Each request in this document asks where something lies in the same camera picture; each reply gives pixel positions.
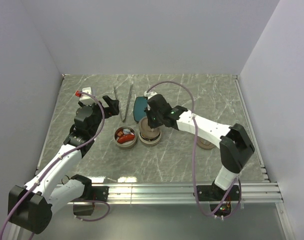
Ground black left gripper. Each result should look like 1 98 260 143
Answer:
86 95 119 136

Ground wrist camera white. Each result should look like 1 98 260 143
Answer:
144 91 157 99
75 87 95 105

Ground small white rice bowl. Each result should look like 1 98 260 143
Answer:
123 128 131 135

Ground aluminium mounting rail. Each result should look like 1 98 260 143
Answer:
93 182 283 205

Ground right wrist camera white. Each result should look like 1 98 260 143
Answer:
144 91 157 99

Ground metal food tongs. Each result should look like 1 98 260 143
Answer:
113 82 134 123

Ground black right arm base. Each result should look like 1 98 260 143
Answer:
196 183 240 202

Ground teal square plate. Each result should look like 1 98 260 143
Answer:
133 96 147 123

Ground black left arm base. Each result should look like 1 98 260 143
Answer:
72 185 109 202

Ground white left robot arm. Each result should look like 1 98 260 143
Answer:
7 92 119 234

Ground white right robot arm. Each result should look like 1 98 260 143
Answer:
144 92 255 200

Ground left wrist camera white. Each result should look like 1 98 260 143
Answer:
75 87 95 105

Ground red sausage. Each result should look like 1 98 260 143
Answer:
117 134 135 144

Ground right steel lunch container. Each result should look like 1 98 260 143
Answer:
139 133 162 147

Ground beige lid with handle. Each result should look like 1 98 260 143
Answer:
139 117 161 141

